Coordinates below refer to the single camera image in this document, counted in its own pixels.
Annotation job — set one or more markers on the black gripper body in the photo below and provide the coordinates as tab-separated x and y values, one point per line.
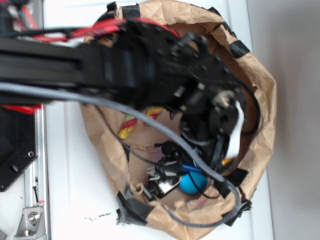
165	176

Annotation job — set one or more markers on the blue ball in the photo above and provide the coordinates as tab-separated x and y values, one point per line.
193	183

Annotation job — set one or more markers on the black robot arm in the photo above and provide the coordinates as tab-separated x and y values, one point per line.
149	65

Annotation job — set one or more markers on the brown paper bag bin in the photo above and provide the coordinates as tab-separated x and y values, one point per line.
127	175

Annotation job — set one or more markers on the multicolour twisted rope toy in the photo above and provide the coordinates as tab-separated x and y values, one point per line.
130	122

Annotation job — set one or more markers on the aluminium extrusion rail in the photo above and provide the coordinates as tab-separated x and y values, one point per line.
36	180

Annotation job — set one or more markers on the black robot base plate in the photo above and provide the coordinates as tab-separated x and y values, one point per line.
17	145

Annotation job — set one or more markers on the metal corner bracket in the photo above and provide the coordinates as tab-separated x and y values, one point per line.
32	224

